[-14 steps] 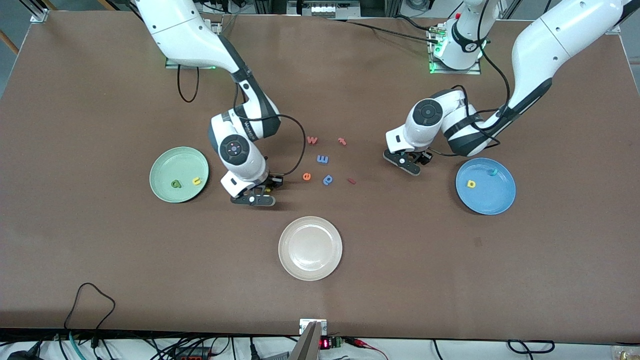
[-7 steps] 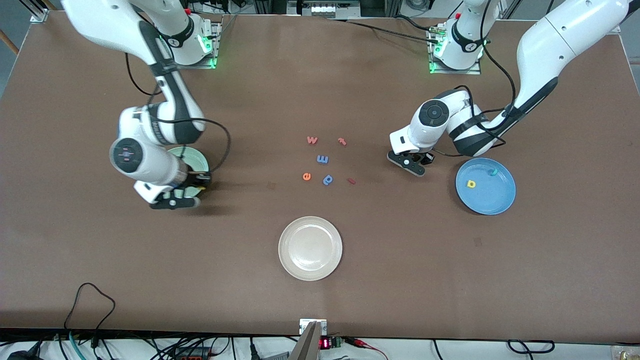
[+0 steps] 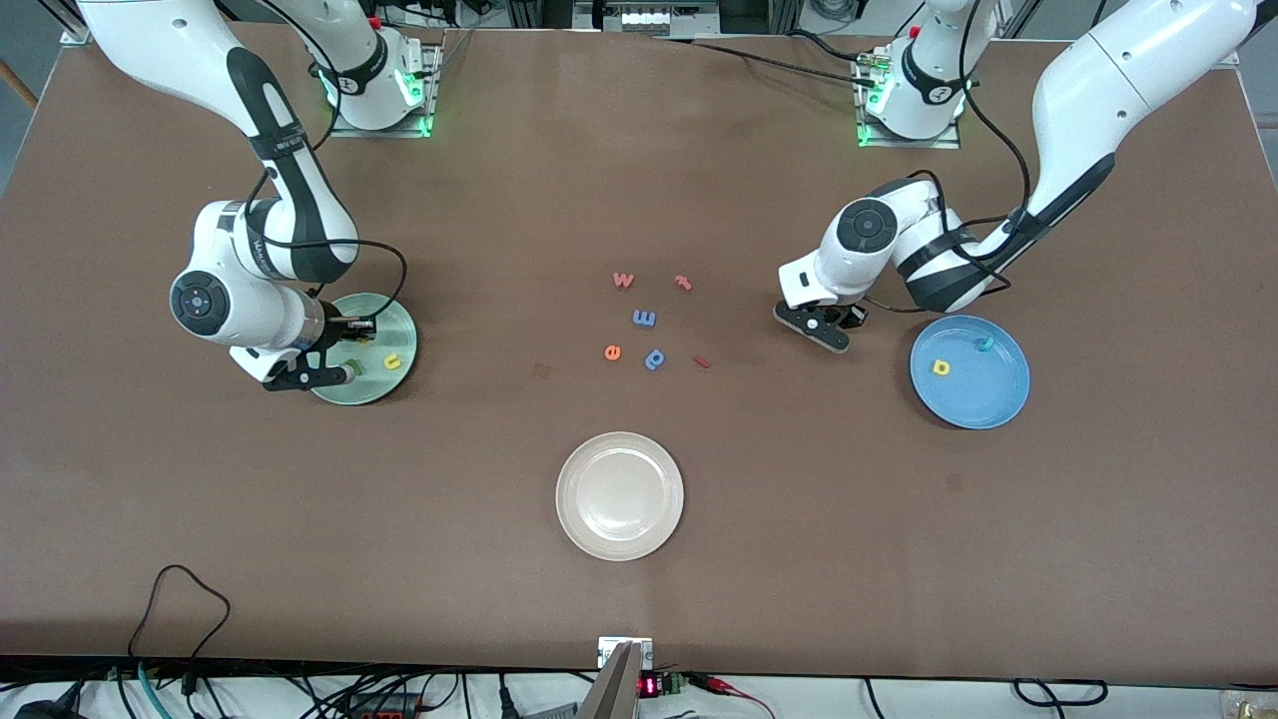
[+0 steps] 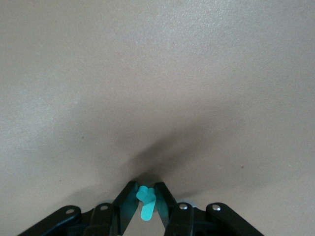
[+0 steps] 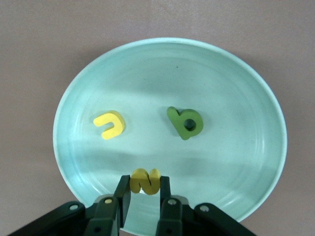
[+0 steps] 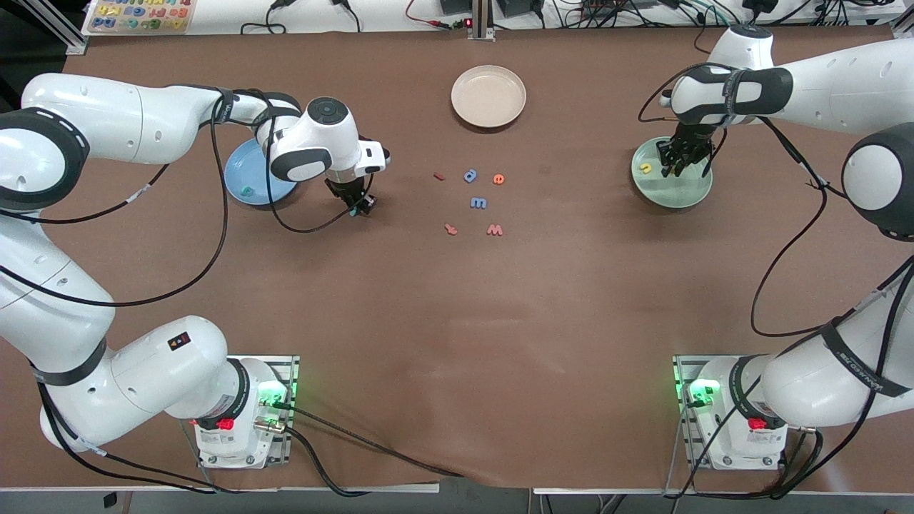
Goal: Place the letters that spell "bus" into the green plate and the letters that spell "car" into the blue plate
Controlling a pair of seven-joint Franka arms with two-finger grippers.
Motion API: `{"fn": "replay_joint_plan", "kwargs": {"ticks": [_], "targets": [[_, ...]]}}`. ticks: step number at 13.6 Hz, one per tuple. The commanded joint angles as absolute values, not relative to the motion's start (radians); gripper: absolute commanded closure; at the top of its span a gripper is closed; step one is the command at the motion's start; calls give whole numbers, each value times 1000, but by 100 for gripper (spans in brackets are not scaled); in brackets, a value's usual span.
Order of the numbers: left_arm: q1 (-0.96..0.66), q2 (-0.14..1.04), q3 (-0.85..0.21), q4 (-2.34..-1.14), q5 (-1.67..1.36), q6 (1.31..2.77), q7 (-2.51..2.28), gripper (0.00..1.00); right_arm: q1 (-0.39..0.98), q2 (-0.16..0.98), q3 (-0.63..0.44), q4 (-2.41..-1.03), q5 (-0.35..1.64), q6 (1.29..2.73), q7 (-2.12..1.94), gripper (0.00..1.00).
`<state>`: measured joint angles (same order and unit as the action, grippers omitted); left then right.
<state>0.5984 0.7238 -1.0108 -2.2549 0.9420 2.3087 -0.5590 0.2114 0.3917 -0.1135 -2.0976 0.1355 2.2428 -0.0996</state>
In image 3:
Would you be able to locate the black cable loop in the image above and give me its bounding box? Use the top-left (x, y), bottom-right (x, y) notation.
top-left (127, 564), bottom-right (233, 695)

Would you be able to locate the black coiled cable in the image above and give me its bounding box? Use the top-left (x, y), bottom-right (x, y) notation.
top-left (1013, 679), bottom-right (1109, 708)

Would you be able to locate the beige plate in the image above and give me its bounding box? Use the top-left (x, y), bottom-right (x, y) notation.
top-left (555, 431), bottom-right (686, 562)

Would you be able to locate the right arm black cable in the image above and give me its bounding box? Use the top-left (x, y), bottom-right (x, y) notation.
top-left (245, 0), bottom-right (408, 326)

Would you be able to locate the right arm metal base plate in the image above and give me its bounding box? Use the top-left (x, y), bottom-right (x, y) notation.
top-left (329, 35), bottom-right (445, 139)

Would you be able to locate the white labelled box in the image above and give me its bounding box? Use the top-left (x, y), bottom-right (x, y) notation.
top-left (598, 636), bottom-right (654, 670)

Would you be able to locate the blue plate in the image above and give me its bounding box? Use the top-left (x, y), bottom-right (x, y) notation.
top-left (909, 315), bottom-right (1030, 430)

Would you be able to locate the grey equipment box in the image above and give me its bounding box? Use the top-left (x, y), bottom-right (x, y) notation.
top-left (574, 0), bottom-right (720, 36)

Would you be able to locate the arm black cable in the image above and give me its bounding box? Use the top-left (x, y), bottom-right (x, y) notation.
top-left (867, 0), bottom-right (1031, 316)
top-left (245, 0), bottom-right (408, 326)

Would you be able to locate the red clip wire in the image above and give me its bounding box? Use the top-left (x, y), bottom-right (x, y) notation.
top-left (704, 677), bottom-right (778, 718)

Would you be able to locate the wooden stick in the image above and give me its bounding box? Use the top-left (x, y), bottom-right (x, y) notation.
top-left (0, 58), bottom-right (39, 111)

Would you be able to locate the green plate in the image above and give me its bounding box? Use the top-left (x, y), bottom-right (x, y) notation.
top-left (308, 293), bottom-right (418, 406)

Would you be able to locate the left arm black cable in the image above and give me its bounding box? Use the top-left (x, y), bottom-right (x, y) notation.
top-left (867, 0), bottom-right (1031, 316)

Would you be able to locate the black cable on table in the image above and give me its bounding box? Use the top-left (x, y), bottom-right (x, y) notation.
top-left (639, 28), bottom-right (885, 89)

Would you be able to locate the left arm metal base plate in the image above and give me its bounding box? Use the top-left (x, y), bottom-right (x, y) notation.
top-left (854, 50), bottom-right (964, 151)

